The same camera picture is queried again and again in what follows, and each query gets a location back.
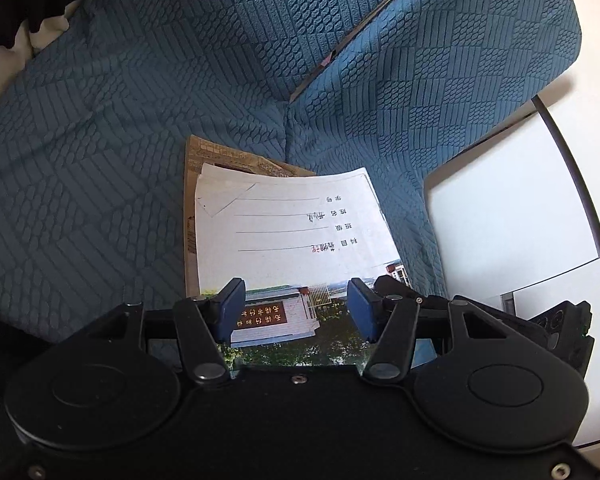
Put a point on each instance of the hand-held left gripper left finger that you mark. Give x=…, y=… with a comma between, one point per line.
x=230, y=307

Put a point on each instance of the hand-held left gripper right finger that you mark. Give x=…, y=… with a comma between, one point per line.
x=362, y=310

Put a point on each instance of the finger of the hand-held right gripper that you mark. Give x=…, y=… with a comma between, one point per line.
x=405, y=292

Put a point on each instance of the photo cover exercise notebook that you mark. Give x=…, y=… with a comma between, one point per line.
x=399, y=271
x=290, y=220

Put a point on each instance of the white paper sheet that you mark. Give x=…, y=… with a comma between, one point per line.
x=215, y=180

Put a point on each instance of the tan illustrated book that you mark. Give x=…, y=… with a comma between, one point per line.
x=220, y=152

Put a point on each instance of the blue textured sofa seat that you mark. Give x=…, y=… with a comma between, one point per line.
x=430, y=60
x=130, y=135

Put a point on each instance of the red black cream checked blanket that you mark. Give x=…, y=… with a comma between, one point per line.
x=10, y=75

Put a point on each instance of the grey metal rail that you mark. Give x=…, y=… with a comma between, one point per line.
x=575, y=175

